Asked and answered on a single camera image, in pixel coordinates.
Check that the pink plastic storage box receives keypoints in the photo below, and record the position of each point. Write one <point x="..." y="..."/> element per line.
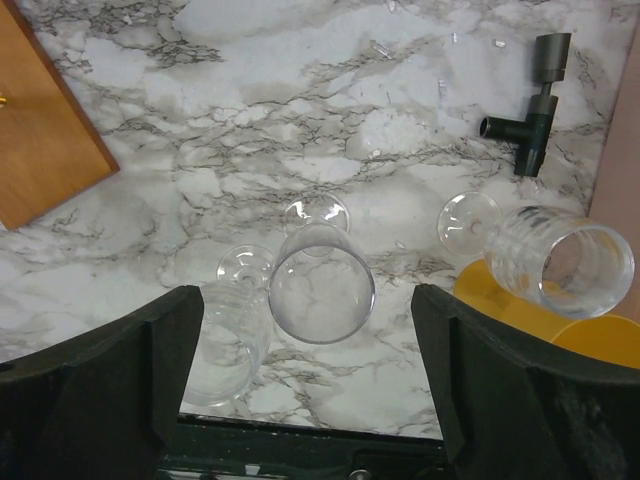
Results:
<point x="616" y="191"/>

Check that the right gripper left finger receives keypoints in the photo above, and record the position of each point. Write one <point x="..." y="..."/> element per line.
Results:
<point x="104" y="404"/>

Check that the wooden rack base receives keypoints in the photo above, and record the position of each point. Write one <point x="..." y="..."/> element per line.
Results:
<point x="50" y="151"/>

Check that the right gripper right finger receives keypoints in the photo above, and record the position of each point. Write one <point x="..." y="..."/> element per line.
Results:
<point x="513" y="406"/>

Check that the clear wine glass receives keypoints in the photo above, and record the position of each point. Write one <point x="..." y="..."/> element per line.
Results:
<point x="236" y="329"/>
<point x="321" y="289"/>

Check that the black cylinder piece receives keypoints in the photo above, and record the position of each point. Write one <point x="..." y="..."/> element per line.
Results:
<point x="531" y="136"/>

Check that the black mounting rail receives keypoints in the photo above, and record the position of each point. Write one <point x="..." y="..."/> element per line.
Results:
<point x="219" y="448"/>

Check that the orange wine glass on table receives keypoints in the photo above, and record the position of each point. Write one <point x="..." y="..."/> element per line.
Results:
<point x="609" y="338"/>

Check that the clear glass on table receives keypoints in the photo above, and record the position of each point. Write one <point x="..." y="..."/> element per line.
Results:
<point x="546" y="256"/>

